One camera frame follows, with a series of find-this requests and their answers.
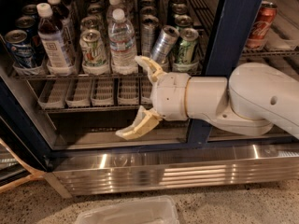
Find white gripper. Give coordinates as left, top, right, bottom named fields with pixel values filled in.
left=115, top=56, right=191, bottom=140

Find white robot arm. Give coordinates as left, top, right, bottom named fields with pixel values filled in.
left=116, top=56, right=299, bottom=140

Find steel fridge base grille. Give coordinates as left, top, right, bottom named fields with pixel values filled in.
left=45, top=143, right=299, bottom=198

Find front dark tea bottle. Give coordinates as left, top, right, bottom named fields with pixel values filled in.
left=36, top=3, right=74, bottom=67

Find dark tea bottle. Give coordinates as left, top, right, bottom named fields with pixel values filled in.
left=36, top=3, right=74, bottom=67
left=48, top=0, right=76, bottom=55

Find tilted silver can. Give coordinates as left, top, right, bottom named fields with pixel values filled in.
left=150, top=25, right=179, bottom=63

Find upright silver can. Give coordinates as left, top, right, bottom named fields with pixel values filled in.
left=141, top=15, right=160, bottom=57

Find front green lime can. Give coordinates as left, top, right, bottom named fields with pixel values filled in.
left=174, top=28, right=199, bottom=64

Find green lime can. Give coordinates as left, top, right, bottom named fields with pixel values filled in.
left=174, top=28, right=199, bottom=64
left=175, top=15, right=193, bottom=31

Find front green white soda can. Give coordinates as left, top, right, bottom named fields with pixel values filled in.
left=79, top=29, right=107, bottom=67

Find clear plastic bin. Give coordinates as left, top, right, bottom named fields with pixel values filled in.
left=75, top=195, right=180, bottom=224

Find blue soda can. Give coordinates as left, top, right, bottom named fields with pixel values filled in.
left=5, top=30, right=36, bottom=68
left=15, top=16, right=45, bottom=66

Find red cola can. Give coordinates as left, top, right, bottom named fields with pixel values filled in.
left=246, top=1, right=278, bottom=49

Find front blue soda can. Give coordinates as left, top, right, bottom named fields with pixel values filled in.
left=5, top=30, right=36, bottom=68

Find lower wire shelf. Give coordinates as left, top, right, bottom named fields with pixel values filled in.
left=37, top=77, right=151, bottom=113

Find wire shelf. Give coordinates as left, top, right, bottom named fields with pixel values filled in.
left=37, top=77, right=151, bottom=113
left=12, top=0, right=217, bottom=79

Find top wire shelf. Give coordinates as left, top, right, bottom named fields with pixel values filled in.
left=12, top=0, right=217, bottom=79

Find blue fridge door frame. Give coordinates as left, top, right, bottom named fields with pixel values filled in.
left=185, top=0, right=270, bottom=143

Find wooden frame at left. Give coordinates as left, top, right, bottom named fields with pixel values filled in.
left=0, top=138, right=45, bottom=193

